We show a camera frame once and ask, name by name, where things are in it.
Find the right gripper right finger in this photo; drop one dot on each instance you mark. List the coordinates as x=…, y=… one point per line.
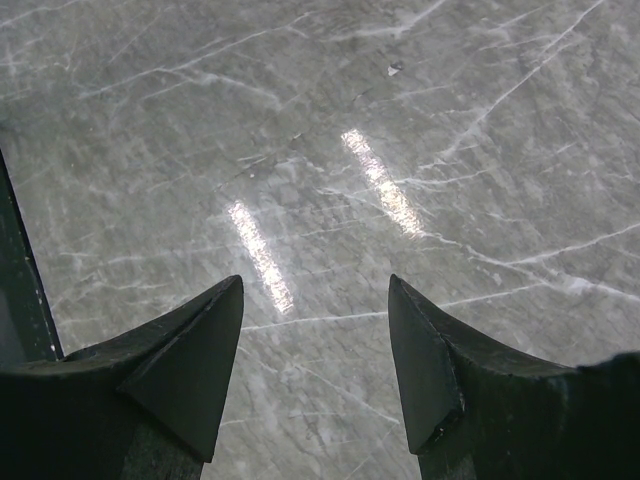
x=475, y=408

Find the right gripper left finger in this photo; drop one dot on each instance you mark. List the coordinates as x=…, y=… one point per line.
x=146, y=404

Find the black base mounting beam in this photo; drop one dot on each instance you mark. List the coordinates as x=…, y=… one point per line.
x=28, y=332

